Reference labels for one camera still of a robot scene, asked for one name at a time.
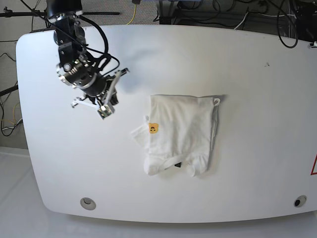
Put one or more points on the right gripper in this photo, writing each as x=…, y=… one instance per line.
x=100, y=91

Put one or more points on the white printed T-shirt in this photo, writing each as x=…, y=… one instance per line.
x=178, y=130

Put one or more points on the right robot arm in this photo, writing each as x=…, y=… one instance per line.
x=78, y=67

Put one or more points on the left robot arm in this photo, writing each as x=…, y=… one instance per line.
x=312, y=45

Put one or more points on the black equipment base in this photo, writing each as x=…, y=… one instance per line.
x=288, y=18

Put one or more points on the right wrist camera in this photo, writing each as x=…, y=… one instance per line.
x=106, y=110

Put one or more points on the left table cable grommet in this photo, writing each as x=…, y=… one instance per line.
x=88, y=204

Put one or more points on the table cable grommet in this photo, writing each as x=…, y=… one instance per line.
x=300, y=201
x=88, y=204

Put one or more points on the right table cable grommet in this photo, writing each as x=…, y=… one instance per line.
x=300, y=201

